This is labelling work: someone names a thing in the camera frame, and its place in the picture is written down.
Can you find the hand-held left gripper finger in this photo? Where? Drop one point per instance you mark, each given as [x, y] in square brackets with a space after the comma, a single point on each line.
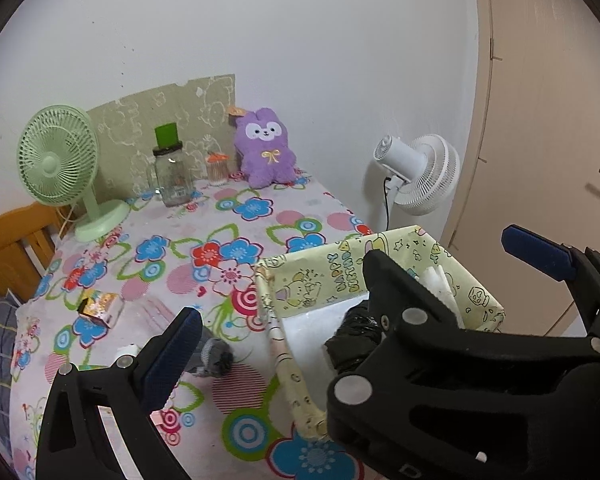
[172, 355]

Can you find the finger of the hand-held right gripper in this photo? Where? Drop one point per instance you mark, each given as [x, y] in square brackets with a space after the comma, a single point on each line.
[532, 255]
[395, 300]

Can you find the grey sock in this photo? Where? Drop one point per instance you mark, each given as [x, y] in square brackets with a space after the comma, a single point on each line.
[211, 355]

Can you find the yellow cartoon fabric basket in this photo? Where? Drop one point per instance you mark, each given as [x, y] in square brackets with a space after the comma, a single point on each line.
[330, 265]

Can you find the small white object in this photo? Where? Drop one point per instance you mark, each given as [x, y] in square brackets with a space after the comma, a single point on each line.
[129, 348]

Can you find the white tissue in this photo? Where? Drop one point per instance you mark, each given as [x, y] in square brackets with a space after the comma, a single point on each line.
[437, 285]

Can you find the clear plastic pouch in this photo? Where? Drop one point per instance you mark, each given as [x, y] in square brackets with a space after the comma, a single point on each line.
[155, 312]

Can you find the black plastic bag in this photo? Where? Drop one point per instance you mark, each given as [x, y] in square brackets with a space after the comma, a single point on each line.
[350, 330]

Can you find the small colourful box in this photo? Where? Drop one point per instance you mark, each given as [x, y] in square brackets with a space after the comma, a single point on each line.
[99, 307]

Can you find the floral tablecloth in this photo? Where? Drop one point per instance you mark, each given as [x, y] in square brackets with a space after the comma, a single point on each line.
[180, 260]

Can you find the white fan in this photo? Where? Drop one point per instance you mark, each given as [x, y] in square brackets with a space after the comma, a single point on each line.
[410, 165]

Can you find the beige door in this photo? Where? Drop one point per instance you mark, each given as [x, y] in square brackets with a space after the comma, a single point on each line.
[545, 110]

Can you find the glass jar with black lid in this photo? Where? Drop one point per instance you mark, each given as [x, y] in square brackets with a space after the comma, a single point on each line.
[172, 180]

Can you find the small glass with orange lid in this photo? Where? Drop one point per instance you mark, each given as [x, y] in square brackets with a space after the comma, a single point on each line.
[216, 170]

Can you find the purple plush rabbit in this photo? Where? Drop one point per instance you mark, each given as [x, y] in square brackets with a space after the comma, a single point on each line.
[267, 155]

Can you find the green plastic cup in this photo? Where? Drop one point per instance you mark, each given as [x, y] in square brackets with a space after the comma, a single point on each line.
[167, 135]

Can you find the green desk fan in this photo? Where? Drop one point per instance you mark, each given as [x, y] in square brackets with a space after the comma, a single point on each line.
[55, 165]

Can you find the green patterned board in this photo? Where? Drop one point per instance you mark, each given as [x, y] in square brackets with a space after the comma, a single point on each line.
[130, 115]

